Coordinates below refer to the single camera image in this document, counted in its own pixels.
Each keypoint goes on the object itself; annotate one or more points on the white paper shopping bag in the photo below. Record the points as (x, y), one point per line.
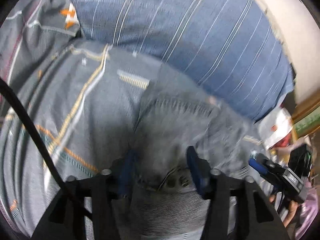
(274, 127)

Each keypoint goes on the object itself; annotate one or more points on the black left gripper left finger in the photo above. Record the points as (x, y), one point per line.
(91, 199)

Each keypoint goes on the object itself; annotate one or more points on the person's right hand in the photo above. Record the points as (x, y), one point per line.
(293, 206)

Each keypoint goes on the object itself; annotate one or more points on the pink white crumpled cloth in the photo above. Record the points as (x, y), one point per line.
(309, 210)

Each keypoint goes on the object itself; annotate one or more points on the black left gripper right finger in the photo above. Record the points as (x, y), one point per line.
(238, 209)

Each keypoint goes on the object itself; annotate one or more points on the grey patterned bed sheet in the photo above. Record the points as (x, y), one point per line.
(83, 97)

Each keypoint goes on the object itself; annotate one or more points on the grey denim pants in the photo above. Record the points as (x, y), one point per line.
(164, 202)

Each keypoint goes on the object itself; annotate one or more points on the blue plaid pillow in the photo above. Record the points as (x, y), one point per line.
(228, 47)

